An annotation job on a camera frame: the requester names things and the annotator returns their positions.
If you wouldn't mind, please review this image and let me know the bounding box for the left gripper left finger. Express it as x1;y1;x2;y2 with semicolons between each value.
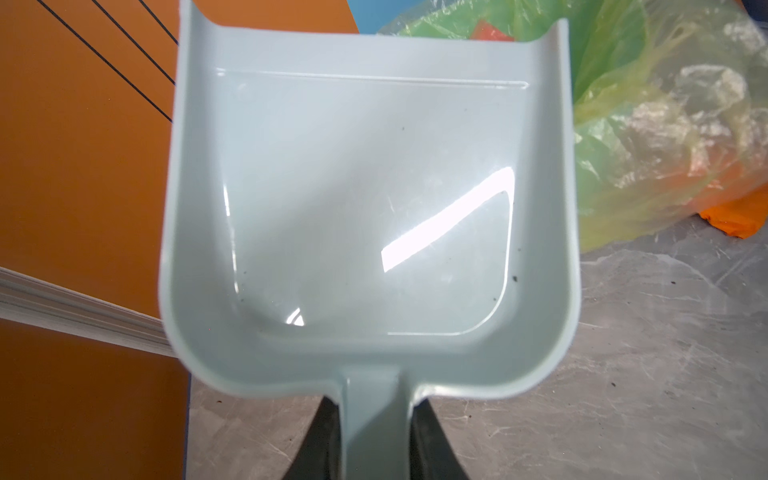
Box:
283;397;341;480

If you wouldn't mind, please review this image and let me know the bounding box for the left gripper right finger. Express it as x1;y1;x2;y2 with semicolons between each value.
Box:
410;399;469;480

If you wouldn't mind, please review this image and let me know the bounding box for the grey-green plastic dustpan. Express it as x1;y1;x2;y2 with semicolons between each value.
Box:
159;1;581;479

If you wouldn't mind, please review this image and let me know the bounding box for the orange crumpled paper right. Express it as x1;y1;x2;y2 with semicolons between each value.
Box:
699;185;768;239

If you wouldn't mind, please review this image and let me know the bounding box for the green trash bin with liner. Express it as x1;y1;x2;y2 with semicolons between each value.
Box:
383;0;767;252

